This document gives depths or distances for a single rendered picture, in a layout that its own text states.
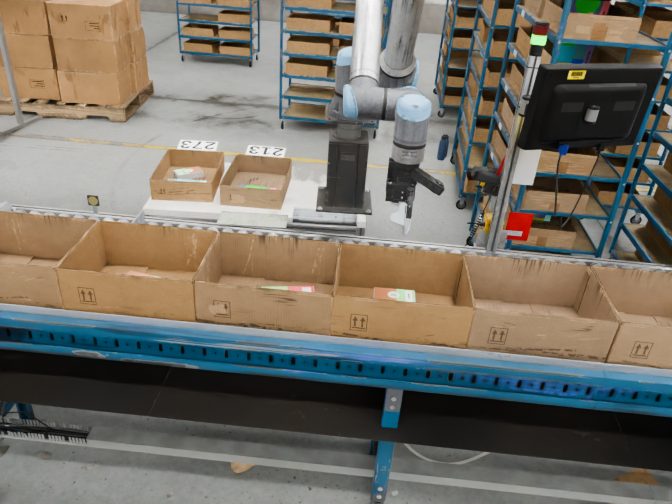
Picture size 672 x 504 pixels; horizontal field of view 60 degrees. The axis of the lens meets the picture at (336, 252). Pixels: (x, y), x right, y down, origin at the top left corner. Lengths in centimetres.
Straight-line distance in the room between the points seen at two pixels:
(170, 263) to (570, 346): 127
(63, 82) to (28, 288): 455
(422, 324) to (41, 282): 109
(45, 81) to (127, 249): 452
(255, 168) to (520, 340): 177
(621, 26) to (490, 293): 136
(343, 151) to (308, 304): 111
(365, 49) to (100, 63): 457
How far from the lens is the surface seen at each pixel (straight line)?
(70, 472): 266
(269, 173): 305
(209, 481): 252
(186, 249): 198
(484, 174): 243
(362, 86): 170
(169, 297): 173
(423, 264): 190
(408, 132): 158
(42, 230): 216
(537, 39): 227
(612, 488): 241
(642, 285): 209
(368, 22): 186
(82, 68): 623
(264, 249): 191
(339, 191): 269
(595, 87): 227
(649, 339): 184
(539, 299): 203
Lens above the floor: 198
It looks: 31 degrees down
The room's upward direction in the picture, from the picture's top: 4 degrees clockwise
